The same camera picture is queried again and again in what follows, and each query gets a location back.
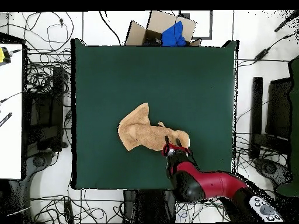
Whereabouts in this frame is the tan terry towel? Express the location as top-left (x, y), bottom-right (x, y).
top-left (117, 101), bottom-right (190, 152)

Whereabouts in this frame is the black flat strip tool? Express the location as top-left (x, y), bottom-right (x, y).
top-left (0, 112), bottom-right (13, 128)

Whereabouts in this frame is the dark green table cloth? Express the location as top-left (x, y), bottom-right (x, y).
top-left (70, 38), bottom-right (239, 190)

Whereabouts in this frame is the black upright bar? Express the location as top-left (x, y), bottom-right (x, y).
top-left (250, 76), bottom-right (264, 160)

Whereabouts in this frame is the blue cloth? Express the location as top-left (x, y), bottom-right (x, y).
top-left (161, 20), bottom-right (187, 47)

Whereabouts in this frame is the black panel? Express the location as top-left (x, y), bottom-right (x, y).
top-left (265, 78), bottom-right (293, 141)

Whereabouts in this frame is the open cardboard box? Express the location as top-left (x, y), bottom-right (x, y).
top-left (124, 10), bottom-right (202, 47)

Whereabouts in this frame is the green cloth covered stand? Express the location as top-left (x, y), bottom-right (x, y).
top-left (276, 55), bottom-right (299, 197)

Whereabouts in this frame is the black power adapter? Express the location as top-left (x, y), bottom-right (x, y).
top-left (253, 47), bottom-right (270, 61)

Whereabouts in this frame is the black power strip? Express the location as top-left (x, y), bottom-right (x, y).
top-left (64, 201), bottom-right (75, 223)

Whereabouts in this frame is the black equipment case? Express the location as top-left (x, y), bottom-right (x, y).
top-left (25, 66), bottom-right (65, 152)

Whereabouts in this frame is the white side table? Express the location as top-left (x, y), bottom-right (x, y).
top-left (0, 43), bottom-right (24, 180)

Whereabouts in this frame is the black rod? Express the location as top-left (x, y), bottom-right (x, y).
top-left (274, 10), bottom-right (299, 33)

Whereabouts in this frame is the yellow and black device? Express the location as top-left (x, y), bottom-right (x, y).
top-left (0, 47), bottom-right (12, 67)

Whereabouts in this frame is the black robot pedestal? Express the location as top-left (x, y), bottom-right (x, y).
top-left (122, 189), bottom-right (177, 223)

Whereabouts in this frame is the grey pedestal leg with foot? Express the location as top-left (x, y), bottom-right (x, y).
top-left (253, 157), bottom-right (293, 187)
top-left (23, 150), bottom-right (60, 218)

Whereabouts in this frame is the dark square frame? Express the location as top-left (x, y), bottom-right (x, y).
top-left (179, 10), bottom-right (213, 40)

